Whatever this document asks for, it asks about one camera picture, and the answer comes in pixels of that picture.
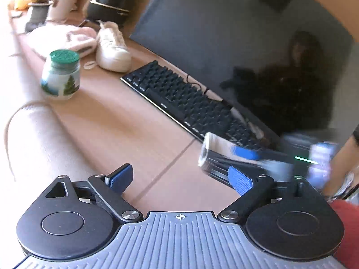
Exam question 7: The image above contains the person's red clothing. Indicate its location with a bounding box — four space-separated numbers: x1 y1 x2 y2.
329 198 359 265

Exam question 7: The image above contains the beige padded bed rail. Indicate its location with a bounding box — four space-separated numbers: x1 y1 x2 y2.
0 4 121 210

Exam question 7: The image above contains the pale pink knit cloth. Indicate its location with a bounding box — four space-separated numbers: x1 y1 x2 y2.
27 25 97 60

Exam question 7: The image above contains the person's right forearm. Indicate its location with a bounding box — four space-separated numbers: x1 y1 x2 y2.
322 125 359 201

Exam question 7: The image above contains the red plant in dark pot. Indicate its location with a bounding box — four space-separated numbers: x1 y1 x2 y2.
20 0 72 33

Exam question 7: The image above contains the black keyboard cable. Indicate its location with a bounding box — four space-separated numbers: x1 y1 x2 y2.
186 74 226 104

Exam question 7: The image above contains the black computer monitor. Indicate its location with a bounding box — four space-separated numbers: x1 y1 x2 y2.
129 0 356 139

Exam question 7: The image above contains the glass jar with green lid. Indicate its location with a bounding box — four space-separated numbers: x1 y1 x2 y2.
41 49 81 102

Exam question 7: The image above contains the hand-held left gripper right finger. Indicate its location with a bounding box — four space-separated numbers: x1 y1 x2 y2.
219 166 321 222

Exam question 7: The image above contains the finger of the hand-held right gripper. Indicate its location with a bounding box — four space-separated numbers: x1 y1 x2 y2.
200 159 293 188
232 145 295 164

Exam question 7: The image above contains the white sneaker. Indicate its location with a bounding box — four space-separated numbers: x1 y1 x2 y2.
95 20 133 72

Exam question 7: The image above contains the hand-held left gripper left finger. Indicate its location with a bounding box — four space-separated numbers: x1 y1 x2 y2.
45 163 143 222

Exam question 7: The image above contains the black keyboard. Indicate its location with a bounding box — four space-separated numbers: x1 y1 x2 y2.
120 60 271 151

